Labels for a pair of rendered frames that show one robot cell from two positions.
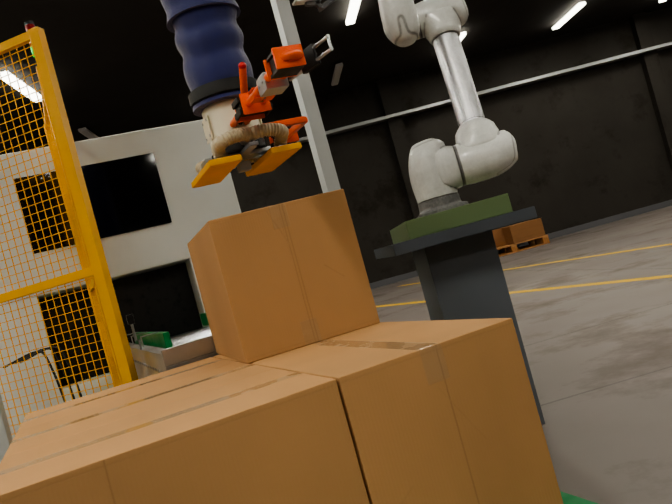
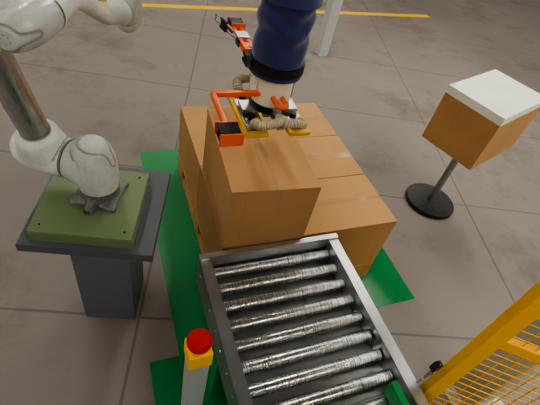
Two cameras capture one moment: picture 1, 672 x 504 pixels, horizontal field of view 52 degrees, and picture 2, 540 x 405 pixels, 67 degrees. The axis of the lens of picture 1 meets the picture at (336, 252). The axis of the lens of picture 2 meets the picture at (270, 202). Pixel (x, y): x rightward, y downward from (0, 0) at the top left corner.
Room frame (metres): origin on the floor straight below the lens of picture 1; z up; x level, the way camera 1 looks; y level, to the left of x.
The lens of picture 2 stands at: (3.74, 0.12, 2.10)
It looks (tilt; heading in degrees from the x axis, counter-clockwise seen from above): 44 degrees down; 173
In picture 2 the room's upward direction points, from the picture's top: 15 degrees clockwise
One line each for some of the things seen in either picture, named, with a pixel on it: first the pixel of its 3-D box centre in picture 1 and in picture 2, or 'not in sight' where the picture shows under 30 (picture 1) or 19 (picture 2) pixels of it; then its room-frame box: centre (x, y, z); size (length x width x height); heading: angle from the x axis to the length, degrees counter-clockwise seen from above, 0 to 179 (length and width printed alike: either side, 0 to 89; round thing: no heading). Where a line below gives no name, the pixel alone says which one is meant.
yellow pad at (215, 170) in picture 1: (213, 167); (287, 108); (2.15, 0.30, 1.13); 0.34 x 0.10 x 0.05; 21
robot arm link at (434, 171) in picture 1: (432, 169); (92, 162); (2.55, -0.43, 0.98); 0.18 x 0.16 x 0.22; 81
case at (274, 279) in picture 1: (273, 279); (254, 176); (2.20, 0.21, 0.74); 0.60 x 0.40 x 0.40; 18
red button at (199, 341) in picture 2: not in sight; (199, 342); (3.23, 0.10, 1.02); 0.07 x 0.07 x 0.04
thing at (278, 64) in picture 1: (284, 62); (235, 25); (1.62, 0.00, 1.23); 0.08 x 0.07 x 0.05; 21
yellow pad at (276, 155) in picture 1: (270, 155); (246, 109); (2.22, 0.12, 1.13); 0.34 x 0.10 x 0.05; 21
